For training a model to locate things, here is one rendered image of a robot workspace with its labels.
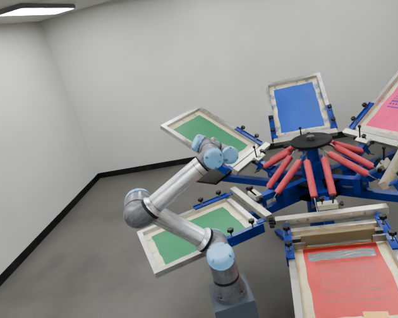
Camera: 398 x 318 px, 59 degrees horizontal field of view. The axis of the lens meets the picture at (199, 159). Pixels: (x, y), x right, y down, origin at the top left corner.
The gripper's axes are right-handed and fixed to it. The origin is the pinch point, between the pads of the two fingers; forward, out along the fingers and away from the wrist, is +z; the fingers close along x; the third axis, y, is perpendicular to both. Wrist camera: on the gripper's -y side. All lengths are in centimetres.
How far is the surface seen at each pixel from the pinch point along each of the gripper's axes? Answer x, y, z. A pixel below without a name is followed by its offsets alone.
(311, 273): -25, 86, -9
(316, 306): -37, 82, -29
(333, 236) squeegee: -1, 93, -1
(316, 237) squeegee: -6, 86, 3
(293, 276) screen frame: -31, 77, -9
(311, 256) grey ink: -17, 89, 2
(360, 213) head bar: 22, 110, 9
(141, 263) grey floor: -122, 68, 224
